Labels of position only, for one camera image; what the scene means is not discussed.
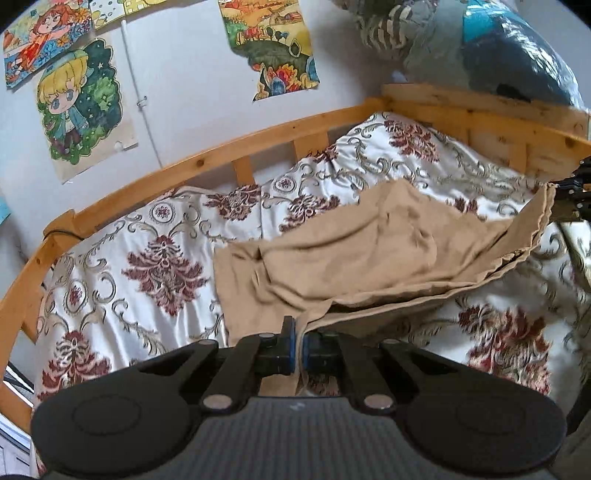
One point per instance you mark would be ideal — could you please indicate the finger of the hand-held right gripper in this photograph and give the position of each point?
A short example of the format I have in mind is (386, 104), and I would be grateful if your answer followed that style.
(575, 191)

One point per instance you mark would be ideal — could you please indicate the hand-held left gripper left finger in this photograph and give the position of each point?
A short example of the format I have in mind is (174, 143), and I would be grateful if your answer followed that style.
(288, 344)

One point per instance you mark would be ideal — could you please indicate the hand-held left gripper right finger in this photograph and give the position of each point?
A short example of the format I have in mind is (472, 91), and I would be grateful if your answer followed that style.
(314, 353)

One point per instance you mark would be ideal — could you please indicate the tan hooded jacket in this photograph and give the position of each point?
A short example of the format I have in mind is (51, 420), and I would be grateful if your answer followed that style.
(369, 249)

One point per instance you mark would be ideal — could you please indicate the floral printed blanket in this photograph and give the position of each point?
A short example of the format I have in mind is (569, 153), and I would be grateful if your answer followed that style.
(152, 258)

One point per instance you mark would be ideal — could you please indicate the plastic bag of bedding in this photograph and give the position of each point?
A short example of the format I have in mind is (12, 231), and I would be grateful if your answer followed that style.
(485, 46)

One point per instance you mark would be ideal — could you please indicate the wooden bed frame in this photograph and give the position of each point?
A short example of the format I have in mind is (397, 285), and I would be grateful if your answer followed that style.
(498, 110)

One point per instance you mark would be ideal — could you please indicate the white wall pipe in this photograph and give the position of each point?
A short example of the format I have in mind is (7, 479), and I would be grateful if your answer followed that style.
(141, 92)

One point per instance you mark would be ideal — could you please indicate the landscape painting wall poster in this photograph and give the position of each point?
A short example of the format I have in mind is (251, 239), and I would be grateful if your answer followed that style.
(268, 41)

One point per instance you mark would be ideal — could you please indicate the small curled cartoon wall poster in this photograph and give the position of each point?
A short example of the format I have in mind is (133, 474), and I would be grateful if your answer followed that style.
(3, 205)

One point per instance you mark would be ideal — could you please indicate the blond cartoon child wall poster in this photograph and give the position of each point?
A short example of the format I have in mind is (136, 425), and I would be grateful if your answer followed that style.
(78, 101)

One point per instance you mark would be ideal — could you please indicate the yellow house wall poster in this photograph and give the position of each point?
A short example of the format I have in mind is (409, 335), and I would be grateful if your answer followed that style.
(134, 10)

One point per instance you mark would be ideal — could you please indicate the orange cartoon girl wall poster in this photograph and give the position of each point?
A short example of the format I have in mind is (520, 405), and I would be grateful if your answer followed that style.
(41, 41)

